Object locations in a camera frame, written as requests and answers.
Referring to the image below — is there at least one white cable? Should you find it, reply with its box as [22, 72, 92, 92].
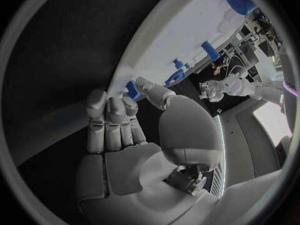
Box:
[228, 65, 248, 78]

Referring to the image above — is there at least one blue block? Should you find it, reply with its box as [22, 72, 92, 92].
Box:
[125, 80, 143, 101]

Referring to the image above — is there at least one blue plug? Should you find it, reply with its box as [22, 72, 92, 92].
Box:
[164, 68, 187, 87]

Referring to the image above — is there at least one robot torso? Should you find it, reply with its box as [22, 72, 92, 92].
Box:
[209, 95, 295, 201]

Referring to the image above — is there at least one blue gear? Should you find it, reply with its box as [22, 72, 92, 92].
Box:
[225, 0, 259, 16]

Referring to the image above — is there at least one white task board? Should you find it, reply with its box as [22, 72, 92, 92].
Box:
[6, 0, 261, 167]

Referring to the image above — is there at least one workshop desk with equipment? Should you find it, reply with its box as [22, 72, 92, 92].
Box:
[221, 8, 284, 83]

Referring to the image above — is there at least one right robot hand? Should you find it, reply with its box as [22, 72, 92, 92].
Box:
[75, 76, 224, 225]

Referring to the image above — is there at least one blue long cylinder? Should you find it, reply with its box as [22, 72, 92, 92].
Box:
[200, 40, 221, 62]

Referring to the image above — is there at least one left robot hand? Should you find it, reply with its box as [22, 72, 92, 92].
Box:
[198, 74, 233, 102]

